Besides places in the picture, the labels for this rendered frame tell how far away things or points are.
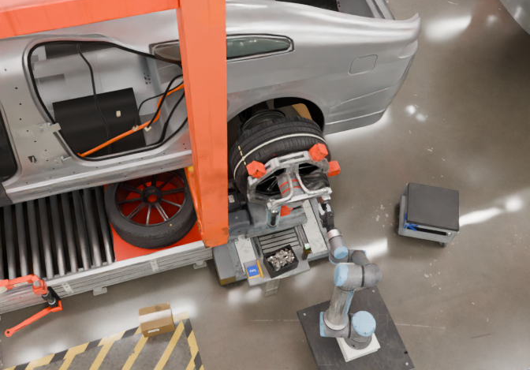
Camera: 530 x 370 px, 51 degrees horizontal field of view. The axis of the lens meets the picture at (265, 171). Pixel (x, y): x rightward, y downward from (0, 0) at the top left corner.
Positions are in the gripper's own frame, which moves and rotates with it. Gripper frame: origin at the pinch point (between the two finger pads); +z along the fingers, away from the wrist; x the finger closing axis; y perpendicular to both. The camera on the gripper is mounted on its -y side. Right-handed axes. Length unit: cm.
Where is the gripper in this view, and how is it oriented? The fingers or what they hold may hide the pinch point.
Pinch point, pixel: (322, 203)
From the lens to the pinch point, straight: 365.9
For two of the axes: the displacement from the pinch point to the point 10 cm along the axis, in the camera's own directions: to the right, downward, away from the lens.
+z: -2.9, -8.3, 4.8
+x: 9.6, -2.2, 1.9
